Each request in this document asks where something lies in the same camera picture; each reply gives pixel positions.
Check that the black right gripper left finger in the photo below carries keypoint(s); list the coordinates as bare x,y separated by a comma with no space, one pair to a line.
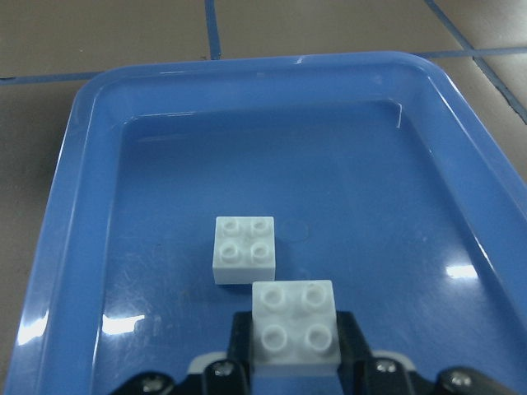
239,355

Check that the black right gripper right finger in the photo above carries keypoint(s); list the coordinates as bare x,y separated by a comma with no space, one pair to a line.
354,351

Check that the white block from camera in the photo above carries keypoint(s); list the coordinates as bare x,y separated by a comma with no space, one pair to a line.
244,250

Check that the blue plastic tray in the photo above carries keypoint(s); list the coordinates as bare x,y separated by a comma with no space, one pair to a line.
378,175

